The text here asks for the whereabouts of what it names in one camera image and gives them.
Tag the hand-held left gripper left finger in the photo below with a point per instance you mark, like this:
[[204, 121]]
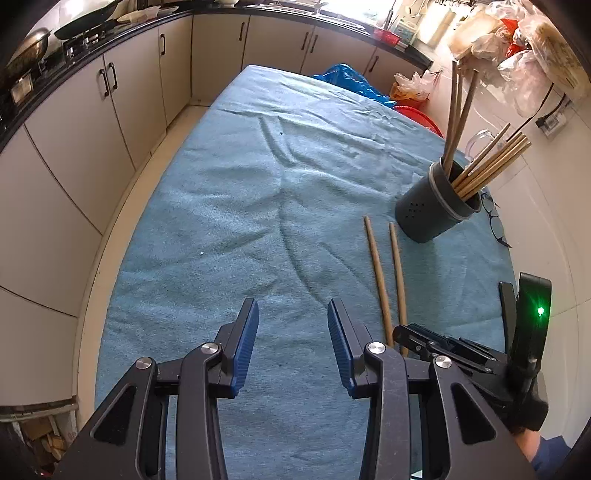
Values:
[[244, 346]]

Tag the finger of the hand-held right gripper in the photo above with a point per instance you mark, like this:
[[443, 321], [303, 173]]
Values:
[[425, 339], [508, 314]]

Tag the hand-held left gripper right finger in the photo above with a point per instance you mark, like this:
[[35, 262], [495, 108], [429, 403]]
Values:
[[339, 350]]

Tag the brown wooden chopstick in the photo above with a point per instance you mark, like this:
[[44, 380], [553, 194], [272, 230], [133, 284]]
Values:
[[399, 281], [378, 277]]

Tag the black perforated utensil holder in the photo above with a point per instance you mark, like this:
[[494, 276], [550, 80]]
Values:
[[422, 212]]

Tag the bundle of chopsticks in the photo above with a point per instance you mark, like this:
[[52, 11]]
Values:
[[489, 166]]

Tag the person's right forearm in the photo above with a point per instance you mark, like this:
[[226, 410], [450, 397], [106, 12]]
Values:
[[549, 454]]

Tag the dark framed eyeglasses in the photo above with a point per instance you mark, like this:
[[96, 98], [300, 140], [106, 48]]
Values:
[[496, 221]]

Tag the blue terry cloth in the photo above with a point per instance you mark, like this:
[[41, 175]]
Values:
[[231, 207]]

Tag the clear glass mug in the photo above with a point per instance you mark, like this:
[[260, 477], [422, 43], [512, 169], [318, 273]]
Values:
[[478, 141]]

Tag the red plastic basin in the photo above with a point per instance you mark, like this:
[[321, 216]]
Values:
[[418, 117]]

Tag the metal strip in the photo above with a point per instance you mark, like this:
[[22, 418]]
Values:
[[37, 410]]

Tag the brown cardboard boxes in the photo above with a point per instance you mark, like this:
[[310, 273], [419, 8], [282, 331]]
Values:
[[46, 443]]

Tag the clear bag with orange contents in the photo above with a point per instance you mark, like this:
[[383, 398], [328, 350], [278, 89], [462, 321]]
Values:
[[411, 87]]

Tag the heap of crumpled plastic bags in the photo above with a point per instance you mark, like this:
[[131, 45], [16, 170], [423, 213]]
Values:
[[508, 50]]

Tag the woven sack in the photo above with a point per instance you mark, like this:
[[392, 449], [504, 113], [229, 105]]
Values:
[[561, 50]]

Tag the beige kitchen cabinets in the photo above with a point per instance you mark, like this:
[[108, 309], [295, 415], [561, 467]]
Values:
[[69, 161]]

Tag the blue plastic bag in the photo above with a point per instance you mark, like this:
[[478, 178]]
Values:
[[351, 83]]

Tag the white paper roll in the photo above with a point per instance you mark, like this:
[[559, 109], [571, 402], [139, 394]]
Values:
[[436, 25]]

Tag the red box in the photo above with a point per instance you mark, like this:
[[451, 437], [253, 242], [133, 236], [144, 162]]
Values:
[[387, 37]]

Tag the black kitchen countertop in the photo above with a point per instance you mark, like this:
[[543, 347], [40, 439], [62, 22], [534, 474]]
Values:
[[69, 69]]

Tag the gas stove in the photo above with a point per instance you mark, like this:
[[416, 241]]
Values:
[[87, 41]]

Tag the black wok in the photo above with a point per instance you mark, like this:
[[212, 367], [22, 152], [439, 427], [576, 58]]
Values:
[[87, 21]]

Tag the metal pot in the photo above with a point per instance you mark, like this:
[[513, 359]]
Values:
[[27, 50]]

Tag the black wall power adapter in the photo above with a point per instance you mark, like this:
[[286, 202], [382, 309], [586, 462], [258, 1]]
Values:
[[551, 121]]

